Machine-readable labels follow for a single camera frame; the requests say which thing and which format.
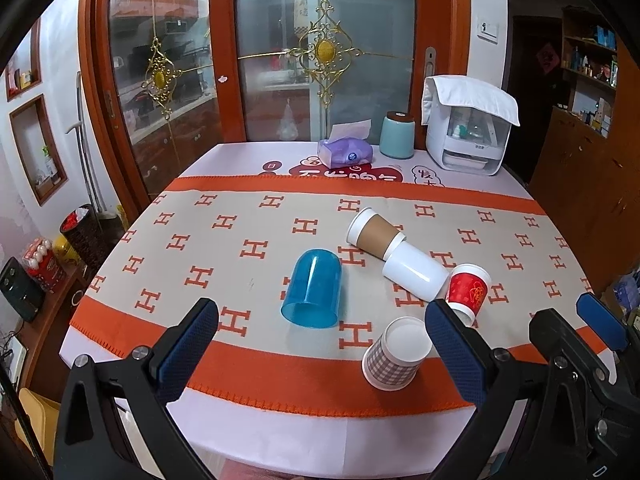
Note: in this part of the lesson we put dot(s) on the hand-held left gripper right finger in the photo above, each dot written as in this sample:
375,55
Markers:
455,355

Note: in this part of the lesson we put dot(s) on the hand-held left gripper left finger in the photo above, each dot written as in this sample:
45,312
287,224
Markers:
187,345

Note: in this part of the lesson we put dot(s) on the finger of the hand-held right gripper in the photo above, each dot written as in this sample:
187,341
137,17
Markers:
600,317
550,330

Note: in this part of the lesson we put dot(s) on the checked paper cup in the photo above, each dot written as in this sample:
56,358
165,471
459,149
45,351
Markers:
387,365

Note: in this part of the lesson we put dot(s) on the blue plastic cup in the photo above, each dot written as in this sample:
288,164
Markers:
312,280

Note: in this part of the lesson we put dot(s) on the red paper cup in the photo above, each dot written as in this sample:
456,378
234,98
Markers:
467,290

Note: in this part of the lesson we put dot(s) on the white cup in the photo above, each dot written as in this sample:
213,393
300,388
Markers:
415,270

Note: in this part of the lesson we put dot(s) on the brown sleeved paper cup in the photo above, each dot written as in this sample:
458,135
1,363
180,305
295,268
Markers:
375,235

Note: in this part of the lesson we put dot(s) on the blue packet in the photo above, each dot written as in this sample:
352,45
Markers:
627,290

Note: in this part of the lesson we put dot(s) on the wooden cabinet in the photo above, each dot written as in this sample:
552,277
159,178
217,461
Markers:
575,185

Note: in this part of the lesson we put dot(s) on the orange patterned table mat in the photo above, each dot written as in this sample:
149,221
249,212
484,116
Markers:
250,220

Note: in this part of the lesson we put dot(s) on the wooden side table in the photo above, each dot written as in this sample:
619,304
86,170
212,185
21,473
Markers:
47,325

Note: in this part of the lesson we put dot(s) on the black trash bin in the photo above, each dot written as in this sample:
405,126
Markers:
85,240

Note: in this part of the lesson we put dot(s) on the yellow container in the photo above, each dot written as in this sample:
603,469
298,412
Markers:
65,249

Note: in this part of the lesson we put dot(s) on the red pack of bottles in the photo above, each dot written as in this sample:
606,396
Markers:
45,265

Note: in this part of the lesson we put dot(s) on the yellow stool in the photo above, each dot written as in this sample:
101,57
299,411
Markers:
40,422

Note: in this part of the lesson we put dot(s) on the black electronic device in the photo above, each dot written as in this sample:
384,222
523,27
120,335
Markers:
20,290

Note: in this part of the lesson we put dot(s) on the white countertop appliance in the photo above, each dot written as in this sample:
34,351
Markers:
470,157

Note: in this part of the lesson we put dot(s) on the teal canister with brown lid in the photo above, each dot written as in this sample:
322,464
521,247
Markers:
396,137

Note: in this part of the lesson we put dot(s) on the purple tissue pack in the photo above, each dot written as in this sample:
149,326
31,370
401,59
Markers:
345,152

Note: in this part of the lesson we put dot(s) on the white folded cloth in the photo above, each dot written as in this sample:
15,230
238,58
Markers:
465,92

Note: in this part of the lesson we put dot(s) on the wooden shelf with items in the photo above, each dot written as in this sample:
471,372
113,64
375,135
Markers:
590,60

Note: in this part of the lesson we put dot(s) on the wooden framed glass door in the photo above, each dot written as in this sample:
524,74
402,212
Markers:
350,50
140,85

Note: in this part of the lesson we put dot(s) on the gold door ornament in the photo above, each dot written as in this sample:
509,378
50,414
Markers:
325,50
160,79

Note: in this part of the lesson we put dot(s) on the wooden framed wall niche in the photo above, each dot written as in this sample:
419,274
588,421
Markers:
22,75
42,160

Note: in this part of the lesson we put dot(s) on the red diamond wall decoration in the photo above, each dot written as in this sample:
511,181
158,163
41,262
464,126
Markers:
547,60

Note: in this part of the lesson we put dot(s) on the white wall switch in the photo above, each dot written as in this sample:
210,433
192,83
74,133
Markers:
488,30

